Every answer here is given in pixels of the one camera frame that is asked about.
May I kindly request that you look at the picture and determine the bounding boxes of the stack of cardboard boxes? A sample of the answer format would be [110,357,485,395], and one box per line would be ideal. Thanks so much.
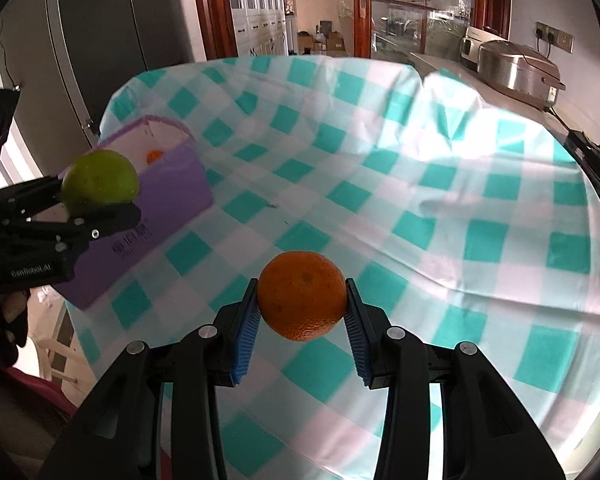
[297,20,349,57]

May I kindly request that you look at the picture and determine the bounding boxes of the silver electric cooker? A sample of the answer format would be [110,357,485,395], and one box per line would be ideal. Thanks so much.
[476,40,567,109]

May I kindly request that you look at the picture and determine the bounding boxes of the purple cardboard box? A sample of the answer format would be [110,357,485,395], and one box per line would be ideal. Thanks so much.
[55,115,215,311]

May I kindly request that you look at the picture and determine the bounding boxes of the black cable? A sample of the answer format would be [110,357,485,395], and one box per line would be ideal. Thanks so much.
[544,35,581,136]

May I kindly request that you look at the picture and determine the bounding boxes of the green round fruit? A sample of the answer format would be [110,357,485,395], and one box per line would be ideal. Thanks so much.
[60,149,141,214]

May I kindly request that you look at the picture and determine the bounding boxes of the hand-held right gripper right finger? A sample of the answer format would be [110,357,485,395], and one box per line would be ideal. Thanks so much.
[344,277,566,480]

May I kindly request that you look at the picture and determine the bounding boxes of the red wooden door frame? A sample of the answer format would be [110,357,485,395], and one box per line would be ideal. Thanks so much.
[190,0,239,62]

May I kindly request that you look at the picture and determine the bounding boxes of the wall socket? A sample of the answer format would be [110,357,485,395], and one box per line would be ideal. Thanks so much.
[535,21,576,54]

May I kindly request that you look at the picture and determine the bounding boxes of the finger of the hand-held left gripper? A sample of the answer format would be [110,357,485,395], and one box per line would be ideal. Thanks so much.
[0,174,64,222]
[26,202,142,257]

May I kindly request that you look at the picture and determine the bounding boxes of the red seat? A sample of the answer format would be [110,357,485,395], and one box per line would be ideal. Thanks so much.
[7,366,78,418]

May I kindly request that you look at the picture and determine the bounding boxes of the white cabinet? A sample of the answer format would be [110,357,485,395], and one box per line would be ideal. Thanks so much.
[225,0,289,59]

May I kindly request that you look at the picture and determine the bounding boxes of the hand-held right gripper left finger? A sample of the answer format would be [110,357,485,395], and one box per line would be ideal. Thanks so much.
[37,277,260,480]

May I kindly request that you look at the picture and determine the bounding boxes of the glass door with wooden frame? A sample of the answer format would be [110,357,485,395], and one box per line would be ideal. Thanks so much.
[352,0,512,62]

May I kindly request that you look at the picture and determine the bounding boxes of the grey refrigerator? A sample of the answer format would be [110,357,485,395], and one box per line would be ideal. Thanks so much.
[0,0,207,173]

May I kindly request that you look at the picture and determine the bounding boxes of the teal white checkered tablecloth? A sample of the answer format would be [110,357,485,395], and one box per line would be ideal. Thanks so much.
[67,54,600,480]

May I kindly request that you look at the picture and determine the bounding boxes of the person's left hand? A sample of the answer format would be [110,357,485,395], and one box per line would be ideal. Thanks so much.
[0,289,29,334]

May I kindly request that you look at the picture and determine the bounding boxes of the white kitchen appliance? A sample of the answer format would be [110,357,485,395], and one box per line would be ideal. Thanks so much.
[459,25,508,74]

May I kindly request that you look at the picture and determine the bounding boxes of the white chair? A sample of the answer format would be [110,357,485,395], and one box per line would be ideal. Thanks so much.
[29,297,83,393]

